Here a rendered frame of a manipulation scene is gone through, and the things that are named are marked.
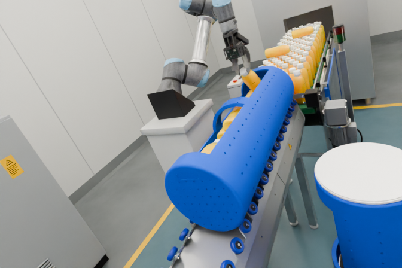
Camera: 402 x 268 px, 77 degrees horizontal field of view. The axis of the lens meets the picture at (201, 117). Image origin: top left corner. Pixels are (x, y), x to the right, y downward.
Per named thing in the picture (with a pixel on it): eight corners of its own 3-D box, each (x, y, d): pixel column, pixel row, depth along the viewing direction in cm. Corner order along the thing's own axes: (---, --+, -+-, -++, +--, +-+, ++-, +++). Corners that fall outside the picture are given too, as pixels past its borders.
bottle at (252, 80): (250, 88, 139) (235, 72, 125) (261, 80, 137) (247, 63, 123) (256, 97, 135) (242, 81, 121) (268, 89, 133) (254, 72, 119)
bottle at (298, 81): (294, 103, 160) (288, 76, 153) (301, 98, 163) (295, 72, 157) (304, 104, 154) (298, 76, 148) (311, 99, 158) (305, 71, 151)
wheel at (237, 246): (227, 247, 76) (230, 246, 74) (232, 235, 79) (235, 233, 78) (238, 258, 75) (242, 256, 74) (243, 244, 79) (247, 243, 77)
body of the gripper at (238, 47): (226, 61, 114) (218, 35, 110) (233, 56, 121) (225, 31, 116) (241, 58, 110) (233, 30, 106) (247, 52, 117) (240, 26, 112)
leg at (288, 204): (289, 225, 188) (269, 158, 165) (291, 219, 193) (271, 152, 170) (297, 227, 185) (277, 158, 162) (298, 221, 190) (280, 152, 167)
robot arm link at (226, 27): (222, 21, 115) (238, 16, 110) (225, 32, 117) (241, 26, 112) (216, 25, 109) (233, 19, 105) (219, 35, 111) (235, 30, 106)
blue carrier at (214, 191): (187, 229, 93) (149, 168, 85) (255, 114, 159) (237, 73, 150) (258, 235, 76) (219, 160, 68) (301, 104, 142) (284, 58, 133)
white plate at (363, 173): (386, 134, 86) (386, 137, 87) (303, 154, 92) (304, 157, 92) (454, 188, 61) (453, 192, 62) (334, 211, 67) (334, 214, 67)
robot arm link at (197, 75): (180, 85, 153) (194, 0, 158) (203, 90, 156) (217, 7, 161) (183, 82, 142) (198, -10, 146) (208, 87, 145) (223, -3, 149)
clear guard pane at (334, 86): (338, 148, 177) (327, 85, 159) (341, 99, 235) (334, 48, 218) (338, 148, 176) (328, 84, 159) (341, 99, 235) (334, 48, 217)
